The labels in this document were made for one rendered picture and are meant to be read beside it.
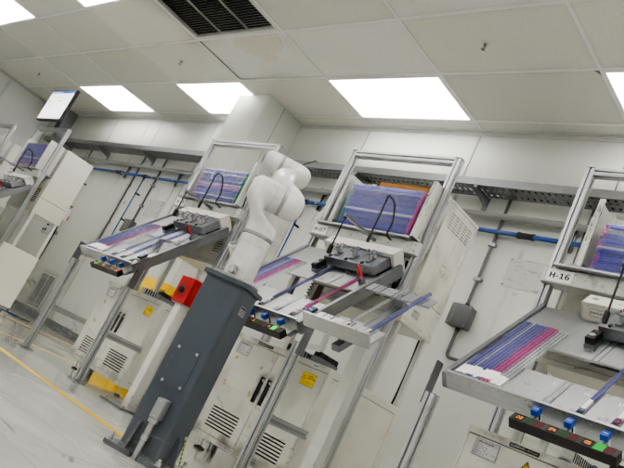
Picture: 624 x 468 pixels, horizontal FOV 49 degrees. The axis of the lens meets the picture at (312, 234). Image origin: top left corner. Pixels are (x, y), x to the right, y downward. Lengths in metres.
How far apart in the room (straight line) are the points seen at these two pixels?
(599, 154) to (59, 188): 5.08
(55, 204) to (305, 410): 4.76
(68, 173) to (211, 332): 5.15
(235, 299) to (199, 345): 0.21
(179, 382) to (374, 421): 1.37
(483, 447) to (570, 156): 2.99
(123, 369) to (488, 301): 2.47
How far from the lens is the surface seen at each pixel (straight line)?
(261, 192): 2.60
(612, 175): 3.27
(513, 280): 4.92
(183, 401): 2.48
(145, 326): 4.34
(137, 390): 3.88
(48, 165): 7.35
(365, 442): 3.58
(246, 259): 2.55
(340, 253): 3.55
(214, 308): 2.51
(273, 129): 6.90
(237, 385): 3.57
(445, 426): 4.75
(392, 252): 3.44
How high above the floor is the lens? 0.37
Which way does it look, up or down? 14 degrees up
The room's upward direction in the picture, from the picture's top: 26 degrees clockwise
